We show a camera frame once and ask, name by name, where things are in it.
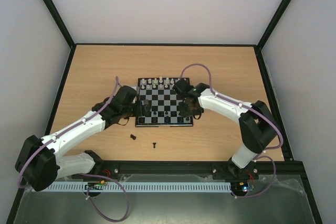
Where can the right circuit board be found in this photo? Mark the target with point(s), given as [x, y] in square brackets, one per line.
[243, 186]

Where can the black and silver chessboard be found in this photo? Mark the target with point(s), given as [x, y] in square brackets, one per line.
[162, 101]

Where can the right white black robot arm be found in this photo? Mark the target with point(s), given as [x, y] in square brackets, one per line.
[257, 126]

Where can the light blue slotted cable duct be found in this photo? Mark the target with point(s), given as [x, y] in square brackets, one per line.
[145, 187]

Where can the right black frame post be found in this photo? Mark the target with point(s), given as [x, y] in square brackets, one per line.
[273, 23]

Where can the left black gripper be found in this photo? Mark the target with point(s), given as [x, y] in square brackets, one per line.
[147, 109]

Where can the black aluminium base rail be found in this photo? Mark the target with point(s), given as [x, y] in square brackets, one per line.
[218, 170]

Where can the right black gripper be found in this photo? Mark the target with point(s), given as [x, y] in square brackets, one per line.
[187, 108]

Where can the left circuit board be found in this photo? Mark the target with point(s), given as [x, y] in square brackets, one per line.
[97, 185]

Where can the left black frame post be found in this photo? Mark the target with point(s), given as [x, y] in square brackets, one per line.
[59, 22]

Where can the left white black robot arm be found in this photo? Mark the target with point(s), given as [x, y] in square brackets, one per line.
[41, 161]

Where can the circuit board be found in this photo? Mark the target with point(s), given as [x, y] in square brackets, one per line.
[243, 186]
[97, 185]

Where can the black frame post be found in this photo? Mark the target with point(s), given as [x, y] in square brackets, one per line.
[59, 22]
[273, 23]

